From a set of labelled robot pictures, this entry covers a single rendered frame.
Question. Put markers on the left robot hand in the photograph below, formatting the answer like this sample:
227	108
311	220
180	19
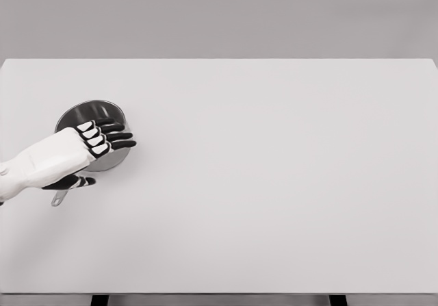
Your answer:
65	150

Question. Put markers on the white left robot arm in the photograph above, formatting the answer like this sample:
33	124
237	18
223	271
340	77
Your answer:
13	177

